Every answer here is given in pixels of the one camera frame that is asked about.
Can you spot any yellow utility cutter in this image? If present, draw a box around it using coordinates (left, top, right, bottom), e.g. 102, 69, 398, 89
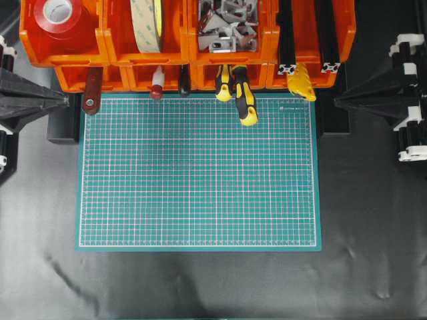
287, 63, 316, 101

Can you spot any orange container rack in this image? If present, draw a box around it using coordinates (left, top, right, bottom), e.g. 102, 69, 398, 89
19, 1, 356, 93

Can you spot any left black aluminium profile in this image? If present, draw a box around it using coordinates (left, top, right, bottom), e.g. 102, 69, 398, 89
276, 0, 296, 75

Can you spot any black rack foot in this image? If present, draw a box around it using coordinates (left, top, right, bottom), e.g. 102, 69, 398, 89
47, 94, 81, 145
315, 89, 350, 137

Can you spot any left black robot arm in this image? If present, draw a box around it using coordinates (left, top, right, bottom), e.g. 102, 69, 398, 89
1, 37, 71, 183

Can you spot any black handled tool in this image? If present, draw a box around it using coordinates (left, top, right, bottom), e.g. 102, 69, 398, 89
178, 64, 191, 97

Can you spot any black aluminium profile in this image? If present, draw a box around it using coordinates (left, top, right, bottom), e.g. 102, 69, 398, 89
276, 0, 296, 75
314, 0, 341, 73

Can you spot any beige double-sided tape roll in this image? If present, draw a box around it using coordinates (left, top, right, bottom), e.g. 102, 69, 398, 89
130, 0, 163, 53

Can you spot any right black aluminium profile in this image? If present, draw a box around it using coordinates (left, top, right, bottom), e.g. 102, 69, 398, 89
314, 0, 341, 73

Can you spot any left black rack foot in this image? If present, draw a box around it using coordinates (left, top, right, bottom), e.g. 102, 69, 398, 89
47, 94, 81, 145

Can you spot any red tape roll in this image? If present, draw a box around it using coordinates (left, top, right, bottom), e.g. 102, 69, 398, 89
33, 0, 83, 34

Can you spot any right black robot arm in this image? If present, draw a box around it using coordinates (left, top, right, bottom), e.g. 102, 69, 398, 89
334, 33, 426, 162

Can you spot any white red handled tool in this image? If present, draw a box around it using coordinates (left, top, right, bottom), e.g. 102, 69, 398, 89
149, 65, 165, 100

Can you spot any short yellow black screwdriver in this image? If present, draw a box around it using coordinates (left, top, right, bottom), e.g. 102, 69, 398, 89
215, 64, 234, 102

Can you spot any green cutting mat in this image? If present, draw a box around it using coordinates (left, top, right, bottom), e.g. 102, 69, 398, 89
75, 93, 322, 252

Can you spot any metal corner brackets pile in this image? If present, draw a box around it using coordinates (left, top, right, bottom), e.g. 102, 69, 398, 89
197, 1, 259, 53

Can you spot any right black rack foot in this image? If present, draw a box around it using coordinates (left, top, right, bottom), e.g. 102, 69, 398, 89
315, 89, 350, 137

